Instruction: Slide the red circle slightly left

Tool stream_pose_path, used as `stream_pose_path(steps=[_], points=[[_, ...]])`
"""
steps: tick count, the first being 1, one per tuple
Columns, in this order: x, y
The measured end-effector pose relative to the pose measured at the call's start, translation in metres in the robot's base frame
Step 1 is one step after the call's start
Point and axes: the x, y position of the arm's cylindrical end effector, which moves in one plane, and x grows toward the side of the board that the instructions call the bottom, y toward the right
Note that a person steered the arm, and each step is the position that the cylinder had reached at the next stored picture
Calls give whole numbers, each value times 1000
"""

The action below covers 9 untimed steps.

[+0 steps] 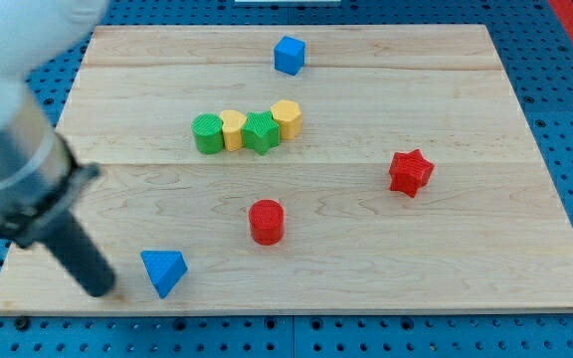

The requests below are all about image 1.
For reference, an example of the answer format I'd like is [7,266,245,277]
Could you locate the green star block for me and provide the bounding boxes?
[242,111,281,155]

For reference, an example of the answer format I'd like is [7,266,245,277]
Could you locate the red cylinder block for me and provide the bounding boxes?
[248,199,285,246]

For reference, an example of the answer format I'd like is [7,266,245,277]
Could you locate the wooden board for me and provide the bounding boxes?
[0,25,573,316]

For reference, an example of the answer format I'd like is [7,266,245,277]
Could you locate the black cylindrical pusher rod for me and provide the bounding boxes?
[42,211,115,297]

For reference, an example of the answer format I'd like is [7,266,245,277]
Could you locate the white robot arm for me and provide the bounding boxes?
[0,0,115,297]

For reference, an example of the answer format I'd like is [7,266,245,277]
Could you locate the blue cube block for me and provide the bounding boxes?
[274,36,305,76]

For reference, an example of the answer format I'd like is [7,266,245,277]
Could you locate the green cylinder block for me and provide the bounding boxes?
[191,113,224,154]

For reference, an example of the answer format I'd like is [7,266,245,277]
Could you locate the yellow hexagon block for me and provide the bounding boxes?
[271,99,302,140]

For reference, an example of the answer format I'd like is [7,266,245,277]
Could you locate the yellow heart block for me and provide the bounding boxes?
[220,109,247,151]

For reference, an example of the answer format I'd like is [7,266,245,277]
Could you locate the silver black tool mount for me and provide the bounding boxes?
[0,91,100,248]

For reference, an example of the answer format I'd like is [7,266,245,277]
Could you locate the red star block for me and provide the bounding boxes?
[389,149,435,198]

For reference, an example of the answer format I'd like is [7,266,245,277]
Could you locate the blue triangle block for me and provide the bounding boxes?
[140,251,188,299]

